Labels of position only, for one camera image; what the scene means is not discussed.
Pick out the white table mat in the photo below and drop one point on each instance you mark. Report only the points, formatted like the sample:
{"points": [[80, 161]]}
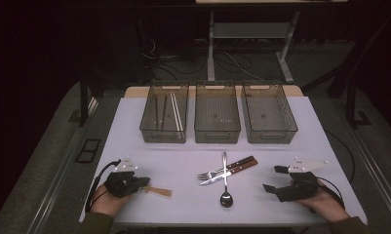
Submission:
{"points": [[196, 211]]}

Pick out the silver metal spoon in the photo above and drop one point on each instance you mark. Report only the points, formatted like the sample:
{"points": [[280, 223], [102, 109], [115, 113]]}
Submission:
{"points": [[226, 200]]}

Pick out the black slanted stand legs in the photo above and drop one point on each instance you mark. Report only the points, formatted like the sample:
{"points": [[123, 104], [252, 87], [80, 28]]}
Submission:
{"points": [[336, 87]]}

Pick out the translucent brown plastic bin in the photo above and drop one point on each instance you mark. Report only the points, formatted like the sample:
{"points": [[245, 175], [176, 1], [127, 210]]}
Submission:
{"points": [[267, 110], [215, 110], [149, 113]]}

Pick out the black metal stand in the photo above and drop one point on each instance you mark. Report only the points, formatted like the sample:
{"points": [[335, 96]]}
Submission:
{"points": [[83, 104], [351, 104]]}

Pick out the person's right hand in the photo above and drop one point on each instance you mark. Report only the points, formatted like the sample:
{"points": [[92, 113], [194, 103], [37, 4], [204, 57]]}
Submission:
{"points": [[328, 208]]}

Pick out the white desk with shelf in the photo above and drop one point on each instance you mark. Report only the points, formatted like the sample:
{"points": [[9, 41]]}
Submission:
{"points": [[248, 30]]}

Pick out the person's left hand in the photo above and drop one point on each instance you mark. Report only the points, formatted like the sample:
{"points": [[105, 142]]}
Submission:
{"points": [[107, 203]]}

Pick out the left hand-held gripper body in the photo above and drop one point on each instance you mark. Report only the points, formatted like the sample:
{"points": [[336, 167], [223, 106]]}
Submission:
{"points": [[123, 183]]}

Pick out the tan flat strip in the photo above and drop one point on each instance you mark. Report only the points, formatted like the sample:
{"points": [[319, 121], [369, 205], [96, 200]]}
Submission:
{"points": [[160, 191]]}

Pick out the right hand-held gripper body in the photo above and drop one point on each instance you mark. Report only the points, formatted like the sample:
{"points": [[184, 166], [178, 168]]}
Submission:
{"points": [[300, 188]]}

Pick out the aluminium floor rail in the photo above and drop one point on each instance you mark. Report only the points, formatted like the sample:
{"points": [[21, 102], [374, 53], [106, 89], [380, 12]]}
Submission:
{"points": [[378, 182], [64, 169]]}

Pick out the black floor hatch frame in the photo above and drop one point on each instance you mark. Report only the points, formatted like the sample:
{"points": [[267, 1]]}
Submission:
{"points": [[86, 156]]}

